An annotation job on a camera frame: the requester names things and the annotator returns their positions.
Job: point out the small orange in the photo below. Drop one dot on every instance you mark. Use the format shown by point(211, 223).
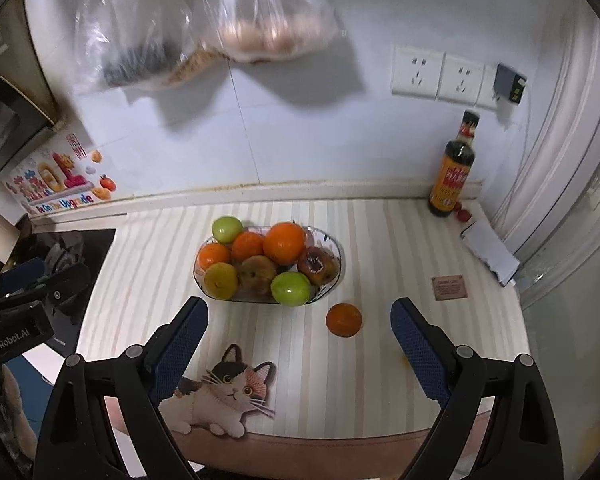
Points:
point(213, 255)
point(247, 246)

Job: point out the black gas stove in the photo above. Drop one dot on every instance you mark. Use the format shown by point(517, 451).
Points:
point(97, 245)

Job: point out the blue cabinet front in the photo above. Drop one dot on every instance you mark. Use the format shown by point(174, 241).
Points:
point(30, 375)

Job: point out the frosted glass door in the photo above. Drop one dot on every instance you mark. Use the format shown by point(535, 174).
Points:
point(580, 310)

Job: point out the folded white cloth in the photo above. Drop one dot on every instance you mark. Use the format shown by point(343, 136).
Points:
point(490, 252)

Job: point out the plastic bag of eggs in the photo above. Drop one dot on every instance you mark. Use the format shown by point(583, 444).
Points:
point(270, 20)

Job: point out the large orange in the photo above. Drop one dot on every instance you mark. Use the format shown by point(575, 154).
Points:
point(284, 243)

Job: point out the green apple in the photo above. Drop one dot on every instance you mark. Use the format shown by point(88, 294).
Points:
point(227, 228)
point(291, 287)

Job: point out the oval floral plate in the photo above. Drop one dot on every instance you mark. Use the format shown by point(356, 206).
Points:
point(321, 236)

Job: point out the dark orange tangerine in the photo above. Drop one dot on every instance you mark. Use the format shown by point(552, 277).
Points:
point(343, 319)

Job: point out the dark red pomegranate back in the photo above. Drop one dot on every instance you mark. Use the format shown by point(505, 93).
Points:
point(317, 266)

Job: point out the yellow citrus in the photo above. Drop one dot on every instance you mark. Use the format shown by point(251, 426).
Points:
point(221, 280)

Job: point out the colourful wall sticker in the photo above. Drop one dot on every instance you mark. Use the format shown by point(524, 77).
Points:
point(55, 180)

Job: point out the plastic bag with dark contents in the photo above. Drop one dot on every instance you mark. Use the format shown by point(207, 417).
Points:
point(135, 35)

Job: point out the black plug adapter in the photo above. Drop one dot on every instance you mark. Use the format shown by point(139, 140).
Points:
point(510, 82)

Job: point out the small brown card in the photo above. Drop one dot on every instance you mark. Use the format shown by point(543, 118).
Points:
point(449, 287)

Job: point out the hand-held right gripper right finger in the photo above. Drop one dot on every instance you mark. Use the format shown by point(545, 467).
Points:
point(420, 350)

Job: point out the dark cooking pot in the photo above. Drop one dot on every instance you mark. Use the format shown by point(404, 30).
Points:
point(55, 250)

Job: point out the brownish red apple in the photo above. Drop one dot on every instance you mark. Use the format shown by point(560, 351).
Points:
point(256, 275)

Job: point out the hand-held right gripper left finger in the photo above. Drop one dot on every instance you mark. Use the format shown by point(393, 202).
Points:
point(180, 345)

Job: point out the range hood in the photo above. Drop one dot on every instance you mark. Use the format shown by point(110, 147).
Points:
point(10, 85)

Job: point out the dark sauce bottle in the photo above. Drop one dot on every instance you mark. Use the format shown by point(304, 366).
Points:
point(450, 180)

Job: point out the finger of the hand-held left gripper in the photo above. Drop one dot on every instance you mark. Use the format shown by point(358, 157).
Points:
point(65, 282)
point(25, 270)

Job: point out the woven trivet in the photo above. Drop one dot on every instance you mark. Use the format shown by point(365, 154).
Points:
point(195, 65)

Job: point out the beige cylinder holder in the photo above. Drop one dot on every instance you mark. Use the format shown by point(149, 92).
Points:
point(0, 240)

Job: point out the white wall socket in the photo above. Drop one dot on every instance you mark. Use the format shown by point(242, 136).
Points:
point(417, 72)
point(486, 92)
point(462, 77)

